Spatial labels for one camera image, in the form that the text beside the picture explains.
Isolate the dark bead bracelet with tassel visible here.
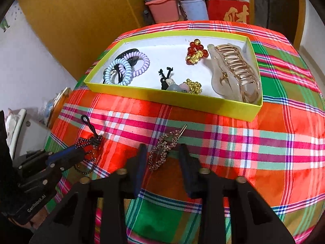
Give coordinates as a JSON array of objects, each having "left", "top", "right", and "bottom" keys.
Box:
[{"left": 73, "top": 114, "right": 104, "bottom": 176}]

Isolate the rhinestone hair clip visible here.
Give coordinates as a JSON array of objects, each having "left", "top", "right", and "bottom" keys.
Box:
[{"left": 148, "top": 124, "right": 187, "bottom": 172}]

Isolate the black wristband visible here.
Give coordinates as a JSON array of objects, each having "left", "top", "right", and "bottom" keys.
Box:
[{"left": 103, "top": 49, "right": 140, "bottom": 86}]

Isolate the purple spiral hair tie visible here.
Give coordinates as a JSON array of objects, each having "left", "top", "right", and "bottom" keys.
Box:
[{"left": 118, "top": 51, "right": 151, "bottom": 78}]

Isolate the blue spiral hair tie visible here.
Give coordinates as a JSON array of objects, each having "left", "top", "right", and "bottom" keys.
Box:
[{"left": 103, "top": 57, "right": 133, "bottom": 86}]

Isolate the black hair tie with beads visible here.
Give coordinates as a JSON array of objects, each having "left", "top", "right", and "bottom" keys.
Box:
[{"left": 157, "top": 66, "right": 191, "bottom": 93}]

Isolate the red bead gold charm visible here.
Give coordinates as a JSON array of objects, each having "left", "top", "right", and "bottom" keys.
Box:
[{"left": 186, "top": 39, "right": 209, "bottom": 65}]

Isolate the orange box on floor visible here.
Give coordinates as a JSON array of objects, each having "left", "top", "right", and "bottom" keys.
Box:
[{"left": 47, "top": 87, "right": 72, "bottom": 129}]

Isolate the wooden wardrobe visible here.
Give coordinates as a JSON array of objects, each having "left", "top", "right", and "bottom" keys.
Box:
[{"left": 18, "top": 0, "right": 145, "bottom": 80}]

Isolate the yellow shallow box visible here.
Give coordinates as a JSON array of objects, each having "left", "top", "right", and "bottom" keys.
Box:
[{"left": 84, "top": 30, "right": 263, "bottom": 122}]

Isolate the pink plastic bin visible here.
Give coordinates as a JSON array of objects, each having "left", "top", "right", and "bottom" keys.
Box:
[{"left": 145, "top": 0, "right": 180, "bottom": 24}]

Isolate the light blue bucket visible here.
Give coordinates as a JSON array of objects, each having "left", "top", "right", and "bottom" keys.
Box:
[{"left": 180, "top": 0, "right": 209, "bottom": 21}]

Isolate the red gift box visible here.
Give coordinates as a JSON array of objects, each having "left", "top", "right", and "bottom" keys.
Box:
[{"left": 207, "top": 0, "right": 250, "bottom": 24}]

